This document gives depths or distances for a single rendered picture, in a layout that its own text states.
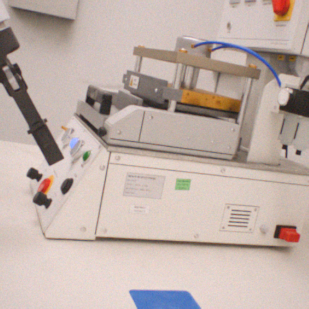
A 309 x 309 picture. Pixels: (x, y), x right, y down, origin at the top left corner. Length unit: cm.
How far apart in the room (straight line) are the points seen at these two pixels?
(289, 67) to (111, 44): 147
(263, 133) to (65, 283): 48
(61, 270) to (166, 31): 182
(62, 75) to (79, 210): 159
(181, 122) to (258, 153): 19
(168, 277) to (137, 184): 17
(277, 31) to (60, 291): 64
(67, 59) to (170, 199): 158
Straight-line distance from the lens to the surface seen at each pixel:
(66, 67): 235
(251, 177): 92
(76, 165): 87
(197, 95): 90
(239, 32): 111
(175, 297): 72
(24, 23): 235
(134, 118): 80
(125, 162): 80
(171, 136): 83
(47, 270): 73
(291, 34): 94
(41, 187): 96
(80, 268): 75
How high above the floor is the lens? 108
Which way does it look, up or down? 11 degrees down
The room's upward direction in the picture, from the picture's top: 11 degrees clockwise
